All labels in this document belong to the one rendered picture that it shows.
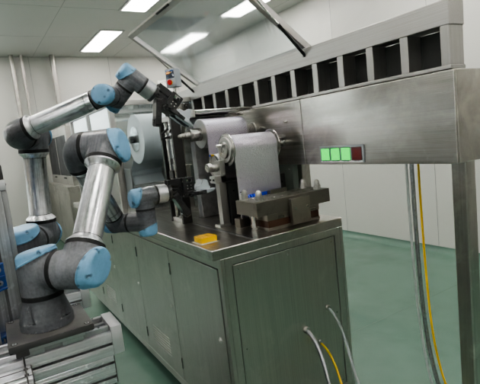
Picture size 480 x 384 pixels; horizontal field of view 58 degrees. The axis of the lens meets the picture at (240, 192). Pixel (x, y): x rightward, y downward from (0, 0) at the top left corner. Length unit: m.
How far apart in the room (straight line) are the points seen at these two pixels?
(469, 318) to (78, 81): 6.59
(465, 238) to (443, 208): 2.68
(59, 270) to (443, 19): 1.37
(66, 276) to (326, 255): 1.11
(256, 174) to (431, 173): 2.72
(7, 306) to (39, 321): 0.26
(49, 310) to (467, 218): 1.42
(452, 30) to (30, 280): 1.47
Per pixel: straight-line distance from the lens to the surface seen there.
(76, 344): 1.44
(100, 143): 1.47
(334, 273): 2.01
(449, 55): 1.58
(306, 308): 1.95
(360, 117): 1.79
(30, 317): 1.43
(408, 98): 1.65
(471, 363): 1.97
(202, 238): 1.73
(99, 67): 7.61
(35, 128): 1.80
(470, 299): 1.86
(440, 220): 4.52
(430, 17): 1.62
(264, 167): 2.02
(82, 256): 1.30
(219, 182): 1.98
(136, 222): 1.75
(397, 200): 4.76
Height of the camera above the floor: 1.31
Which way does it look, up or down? 7 degrees down
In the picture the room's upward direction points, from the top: 6 degrees counter-clockwise
